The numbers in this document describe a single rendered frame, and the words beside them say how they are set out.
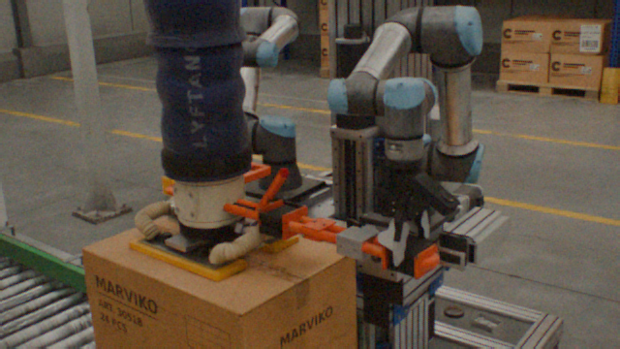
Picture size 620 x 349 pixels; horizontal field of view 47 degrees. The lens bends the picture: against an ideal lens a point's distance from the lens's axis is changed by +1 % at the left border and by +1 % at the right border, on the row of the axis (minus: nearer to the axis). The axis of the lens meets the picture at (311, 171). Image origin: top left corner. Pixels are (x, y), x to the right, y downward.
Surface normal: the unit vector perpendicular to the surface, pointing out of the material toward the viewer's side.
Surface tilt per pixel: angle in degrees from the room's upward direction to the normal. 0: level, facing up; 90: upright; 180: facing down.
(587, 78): 91
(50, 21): 90
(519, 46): 91
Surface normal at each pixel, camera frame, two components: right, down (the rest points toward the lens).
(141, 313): -0.64, 0.25
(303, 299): 0.76, 0.17
